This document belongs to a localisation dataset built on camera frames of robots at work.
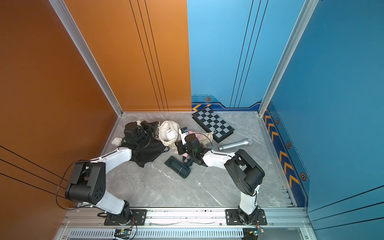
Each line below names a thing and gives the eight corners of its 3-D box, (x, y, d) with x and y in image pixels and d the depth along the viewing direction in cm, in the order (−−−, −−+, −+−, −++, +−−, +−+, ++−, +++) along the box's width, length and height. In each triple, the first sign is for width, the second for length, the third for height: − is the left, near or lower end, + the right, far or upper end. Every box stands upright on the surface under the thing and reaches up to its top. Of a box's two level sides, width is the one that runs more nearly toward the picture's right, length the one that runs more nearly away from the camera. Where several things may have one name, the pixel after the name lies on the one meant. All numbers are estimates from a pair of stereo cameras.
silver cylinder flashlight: (220, 151, 99) (220, 149, 97) (218, 148, 101) (219, 146, 99) (248, 144, 103) (249, 142, 101) (246, 141, 104) (247, 139, 102)
